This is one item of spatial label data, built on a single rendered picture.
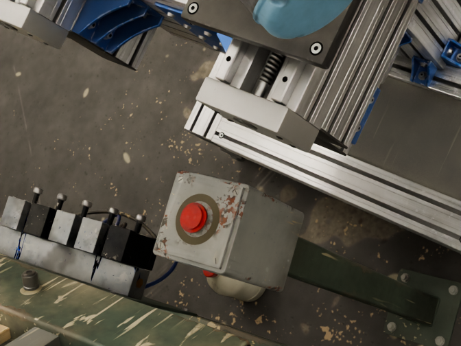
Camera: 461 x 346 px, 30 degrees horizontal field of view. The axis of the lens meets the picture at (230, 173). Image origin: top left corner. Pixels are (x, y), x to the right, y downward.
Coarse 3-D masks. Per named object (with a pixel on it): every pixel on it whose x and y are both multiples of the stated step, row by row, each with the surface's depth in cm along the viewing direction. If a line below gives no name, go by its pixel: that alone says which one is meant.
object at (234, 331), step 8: (176, 312) 200; (192, 320) 197; (200, 320) 196; (208, 320) 197; (216, 328) 194; (224, 328) 193; (232, 328) 192; (240, 336) 190; (248, 336) 189; (256, 336) 188; (256, 344) 188; (264, 344) 186; (272, 344) 186; (280, 344) 186
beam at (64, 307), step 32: (0, 256) 144; (0, 288) 134; (64, 288) 133; (96, 288) 132; (0, 320) 130; (32, 320) 125; (64, 320) 124; (96, 320) 124; (128, 320) 123; (160, 320) 123
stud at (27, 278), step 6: (30, 270) 133; (24, 276) 132; (30, 276) 132; (36, 276) 132; (24, 282) 132; (30, 282) 132; (36, 282) 132; (24, 288) 132; (30, 288) 132; (36, 288) 133
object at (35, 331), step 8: (32, 328) 125; (24, 336) 123; (32, 336) 123; (40, 336) 122; (48, 336) 122; (56, 336) 122; (8, 344) 121; (16, 344) 121; (24, 344) 121; (32, 344) 121; (40, 344) 121; (48, 344) 121; (56, 344) 122
